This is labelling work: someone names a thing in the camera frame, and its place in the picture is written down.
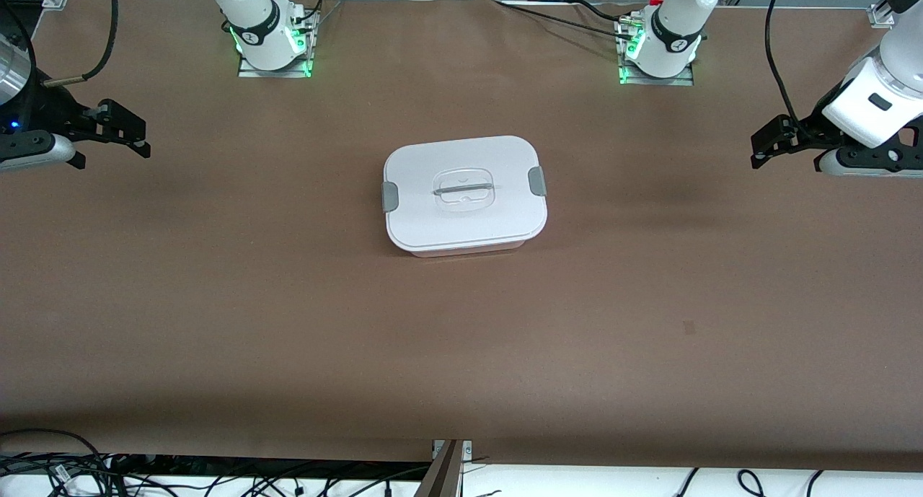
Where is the black cable on table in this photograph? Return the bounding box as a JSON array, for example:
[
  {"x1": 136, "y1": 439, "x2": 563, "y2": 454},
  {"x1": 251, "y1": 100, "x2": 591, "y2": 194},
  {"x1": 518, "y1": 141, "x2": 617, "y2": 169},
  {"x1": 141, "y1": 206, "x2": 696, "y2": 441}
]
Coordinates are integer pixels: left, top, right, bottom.
[{"x1": 494, "y1": 0, "x2": 642, "y2": 40}]

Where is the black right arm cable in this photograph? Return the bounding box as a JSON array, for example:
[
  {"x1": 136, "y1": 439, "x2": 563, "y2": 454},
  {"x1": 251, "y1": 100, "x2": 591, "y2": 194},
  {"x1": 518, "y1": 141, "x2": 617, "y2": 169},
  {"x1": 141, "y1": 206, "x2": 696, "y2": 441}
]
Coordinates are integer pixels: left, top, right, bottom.
[{"x1": 40, "y1": 0, "x2": 120, "y2": 88}]

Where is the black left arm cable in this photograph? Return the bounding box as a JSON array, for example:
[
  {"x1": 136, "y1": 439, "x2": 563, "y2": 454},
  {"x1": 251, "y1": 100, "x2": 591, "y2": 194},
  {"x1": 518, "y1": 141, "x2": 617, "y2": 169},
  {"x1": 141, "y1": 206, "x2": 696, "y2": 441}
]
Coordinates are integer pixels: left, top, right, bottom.
[{"x1": 764, "y1": 0, "x2": 816, "y2": 133}]

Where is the white plastic box lid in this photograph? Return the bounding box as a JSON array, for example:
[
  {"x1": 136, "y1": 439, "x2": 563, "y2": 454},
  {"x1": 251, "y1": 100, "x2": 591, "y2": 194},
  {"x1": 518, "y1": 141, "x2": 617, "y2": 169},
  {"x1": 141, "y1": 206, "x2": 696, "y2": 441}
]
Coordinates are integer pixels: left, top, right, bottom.
[{"x1": 382, "y1": 135, "x2": 547, "y2": 251}]

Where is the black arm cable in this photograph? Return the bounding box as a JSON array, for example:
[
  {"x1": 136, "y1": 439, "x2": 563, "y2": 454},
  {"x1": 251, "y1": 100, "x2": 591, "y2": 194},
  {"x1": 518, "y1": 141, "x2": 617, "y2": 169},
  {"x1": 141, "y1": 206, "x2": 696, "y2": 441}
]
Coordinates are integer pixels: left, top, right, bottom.
[
  {"x1": 764, "y1": 0, "x2": 816, "y2": 133},
  {"x1": 40, "y1": 0, "x2": 120, "y2": 88}
]

